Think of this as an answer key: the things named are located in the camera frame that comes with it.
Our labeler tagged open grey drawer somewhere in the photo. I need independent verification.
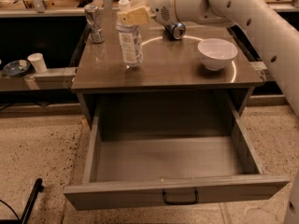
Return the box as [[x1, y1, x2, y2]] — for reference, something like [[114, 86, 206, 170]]
[[64, 90, 289, 210]]

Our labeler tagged black metal leg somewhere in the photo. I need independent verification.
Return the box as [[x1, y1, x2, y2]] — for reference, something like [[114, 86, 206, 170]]
[[21, 178, 44, 224]]

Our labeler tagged black drawer handle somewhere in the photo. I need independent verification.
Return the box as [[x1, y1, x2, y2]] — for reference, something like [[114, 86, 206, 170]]
[[163, 189, 199, 205]]

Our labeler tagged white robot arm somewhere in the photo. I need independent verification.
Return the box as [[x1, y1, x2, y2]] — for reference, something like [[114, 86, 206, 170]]
[[117, 0, 299, 114]]

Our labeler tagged grey cabinet with glossy top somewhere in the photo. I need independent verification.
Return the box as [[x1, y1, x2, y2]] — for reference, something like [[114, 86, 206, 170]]
[[72, 10, 263, 120]]

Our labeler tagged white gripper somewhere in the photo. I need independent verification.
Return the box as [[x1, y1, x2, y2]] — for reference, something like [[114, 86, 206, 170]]
[[117, 0, 178, 26]]

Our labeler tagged low side shelf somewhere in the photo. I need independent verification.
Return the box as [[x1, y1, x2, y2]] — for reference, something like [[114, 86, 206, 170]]
[[0, 67, 77, 92]]

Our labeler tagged clear plastic bottle white cap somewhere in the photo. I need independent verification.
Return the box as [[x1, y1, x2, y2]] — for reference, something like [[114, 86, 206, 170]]
[[115, 0, 144, 68]]

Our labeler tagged dark round plate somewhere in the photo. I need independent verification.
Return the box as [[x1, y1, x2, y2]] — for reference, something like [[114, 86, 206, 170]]
[[3, 60, 30, 77]]

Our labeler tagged white paper cup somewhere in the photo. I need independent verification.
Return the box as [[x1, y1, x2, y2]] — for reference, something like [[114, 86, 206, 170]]
[[27, 53, 47, 73]]

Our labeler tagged black floor cable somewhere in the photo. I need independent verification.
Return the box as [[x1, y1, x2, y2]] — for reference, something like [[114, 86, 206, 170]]
[[0, 199, 21, 222]]

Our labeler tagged blue soda can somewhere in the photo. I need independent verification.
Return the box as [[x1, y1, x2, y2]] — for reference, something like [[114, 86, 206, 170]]
[[164, 22, 186, 40]]

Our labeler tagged white ceramic bowl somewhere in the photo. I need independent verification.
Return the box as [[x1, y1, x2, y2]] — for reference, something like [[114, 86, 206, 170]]
[[197, 38, 238, 71]]

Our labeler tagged crushed silver can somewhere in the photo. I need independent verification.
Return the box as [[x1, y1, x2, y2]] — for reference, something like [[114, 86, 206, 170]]
[[84, 4, 105, 44]]

